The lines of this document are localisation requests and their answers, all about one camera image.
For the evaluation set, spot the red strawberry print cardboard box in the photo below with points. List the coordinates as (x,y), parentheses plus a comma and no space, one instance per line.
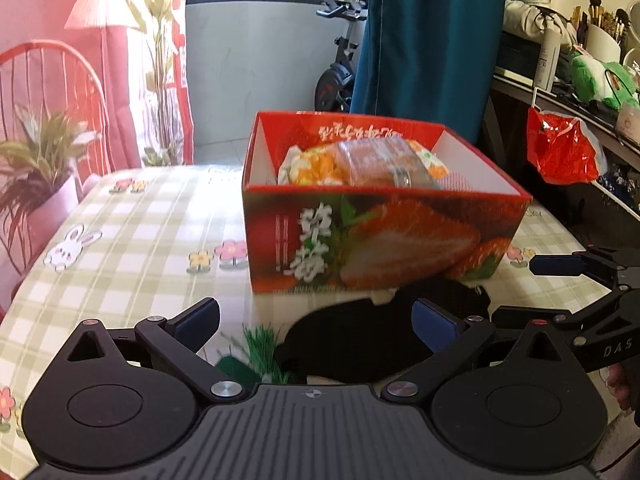
(400,240)

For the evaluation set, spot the green plush toy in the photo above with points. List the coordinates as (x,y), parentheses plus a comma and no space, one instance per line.
(587,75)

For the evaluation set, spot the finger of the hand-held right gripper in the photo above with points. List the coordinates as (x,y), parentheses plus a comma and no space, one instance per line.
(520,316)
(560,264)

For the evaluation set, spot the food packet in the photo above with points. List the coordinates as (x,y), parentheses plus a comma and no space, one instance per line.
(320,167)

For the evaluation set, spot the white brush cup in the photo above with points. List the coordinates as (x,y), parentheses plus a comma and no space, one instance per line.
(602,42)

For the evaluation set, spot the white bottle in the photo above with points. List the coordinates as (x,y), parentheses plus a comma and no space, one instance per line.
(548,60)

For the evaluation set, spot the black cloth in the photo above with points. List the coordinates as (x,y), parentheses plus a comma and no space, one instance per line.
(350,340)

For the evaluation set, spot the bunch of makeup brushes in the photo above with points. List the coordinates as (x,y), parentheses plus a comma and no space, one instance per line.
(595,15)

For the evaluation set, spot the green fluffy item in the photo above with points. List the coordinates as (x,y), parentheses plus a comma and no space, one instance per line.
(260,350)

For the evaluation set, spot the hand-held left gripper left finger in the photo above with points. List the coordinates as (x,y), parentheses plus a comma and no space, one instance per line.
(195,320)

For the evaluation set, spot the beige cloth bag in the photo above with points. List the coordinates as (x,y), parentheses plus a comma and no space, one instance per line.
(520,20)

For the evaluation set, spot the clear zip bag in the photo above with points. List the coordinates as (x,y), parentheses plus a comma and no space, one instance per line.
(380,160)

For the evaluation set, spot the green checkered tablecloth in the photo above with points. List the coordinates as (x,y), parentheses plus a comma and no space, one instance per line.
(140,240)

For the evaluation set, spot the teal curtain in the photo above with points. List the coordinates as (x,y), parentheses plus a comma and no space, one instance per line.
(425,35)

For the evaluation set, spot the person's right hand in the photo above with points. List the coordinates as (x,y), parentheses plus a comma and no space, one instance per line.
(621,385)

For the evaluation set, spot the red plastic bag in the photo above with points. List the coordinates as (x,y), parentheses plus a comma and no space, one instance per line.
(560,145)

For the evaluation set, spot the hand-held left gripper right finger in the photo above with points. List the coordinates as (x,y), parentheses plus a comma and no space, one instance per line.
(435,325)

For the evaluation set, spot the black exercise bike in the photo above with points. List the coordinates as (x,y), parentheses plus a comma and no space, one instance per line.
(335,85)

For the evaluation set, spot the dark side desk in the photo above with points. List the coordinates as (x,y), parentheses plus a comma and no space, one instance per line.
(505,110)

